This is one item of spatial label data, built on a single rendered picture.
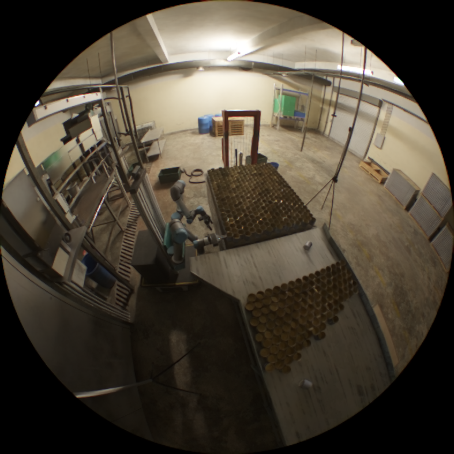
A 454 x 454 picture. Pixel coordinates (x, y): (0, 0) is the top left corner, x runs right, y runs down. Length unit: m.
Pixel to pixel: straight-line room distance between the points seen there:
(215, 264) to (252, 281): 0.37
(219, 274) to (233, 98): 9.72
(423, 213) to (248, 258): 7.34
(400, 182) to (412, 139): 2.70
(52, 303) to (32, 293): 0.23
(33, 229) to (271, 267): 1.93
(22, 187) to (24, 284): 0.66
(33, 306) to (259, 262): 1.99
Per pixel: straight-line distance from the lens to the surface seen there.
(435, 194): 7.72
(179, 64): 9.18
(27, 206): 1.35
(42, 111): 1.95
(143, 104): 10.15
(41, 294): 1.60
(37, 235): 1.35
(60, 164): 2.59
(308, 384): 1.43
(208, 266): 1.49
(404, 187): 7.98
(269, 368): 1.36
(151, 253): 2.04
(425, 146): 9.53
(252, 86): 10.67
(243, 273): 1.45
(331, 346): 1.57
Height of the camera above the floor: 2.39
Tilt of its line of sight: 49 degrees down
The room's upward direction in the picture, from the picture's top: 1 degrees counter-clockwise
